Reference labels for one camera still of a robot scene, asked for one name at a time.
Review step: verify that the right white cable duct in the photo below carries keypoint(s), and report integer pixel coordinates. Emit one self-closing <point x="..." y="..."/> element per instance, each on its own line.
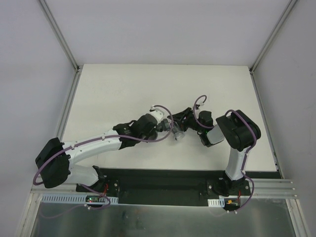
<point x="216" y="202"/>

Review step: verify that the grey pipe tee fitting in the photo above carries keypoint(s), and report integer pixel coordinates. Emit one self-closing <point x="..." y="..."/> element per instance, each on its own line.
<point x="164" y="125"/>

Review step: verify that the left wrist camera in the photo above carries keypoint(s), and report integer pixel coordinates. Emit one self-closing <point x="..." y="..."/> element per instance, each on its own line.
<point x="157" y="113"/>

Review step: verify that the white cable duct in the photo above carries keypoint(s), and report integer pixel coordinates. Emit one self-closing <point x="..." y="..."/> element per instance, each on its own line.
<point x="78" y="199"/>
<point x="216" y="202"/>

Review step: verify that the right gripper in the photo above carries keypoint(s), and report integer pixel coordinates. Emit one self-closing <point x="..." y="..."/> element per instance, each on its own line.
<point x="185" y="117"/>

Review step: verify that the left aluminium corner post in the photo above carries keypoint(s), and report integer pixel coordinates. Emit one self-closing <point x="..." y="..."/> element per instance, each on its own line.
<point x="59" y="35"/>

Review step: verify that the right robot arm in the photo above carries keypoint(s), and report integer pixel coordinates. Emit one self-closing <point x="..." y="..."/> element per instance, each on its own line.
<point x="237" y="129"/>

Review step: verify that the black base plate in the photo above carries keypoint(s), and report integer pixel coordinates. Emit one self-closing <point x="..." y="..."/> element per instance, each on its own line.
<point x="160" y="187"/>

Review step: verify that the left white cable duct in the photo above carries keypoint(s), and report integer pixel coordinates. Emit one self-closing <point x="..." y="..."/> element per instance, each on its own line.
<point x="78" y="199"/>

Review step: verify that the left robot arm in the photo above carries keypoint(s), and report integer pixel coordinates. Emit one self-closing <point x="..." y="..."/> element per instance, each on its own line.
<point x="58" y="162"/>

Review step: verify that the aluminium corner post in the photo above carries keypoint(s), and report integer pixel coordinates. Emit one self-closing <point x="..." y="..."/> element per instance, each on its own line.
<point x="59" y="35"/>
<point x="273" y="34"/>

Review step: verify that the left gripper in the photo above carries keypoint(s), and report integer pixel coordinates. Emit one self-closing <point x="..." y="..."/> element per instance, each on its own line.
<point x="165" y="124"/>

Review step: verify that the right aluminium corner post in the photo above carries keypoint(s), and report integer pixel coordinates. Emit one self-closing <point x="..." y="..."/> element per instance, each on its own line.
<point x="273" y="34"/>

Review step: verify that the aluminium frame rail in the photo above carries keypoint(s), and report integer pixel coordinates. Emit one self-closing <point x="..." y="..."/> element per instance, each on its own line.
<point x="274" y="189"/>

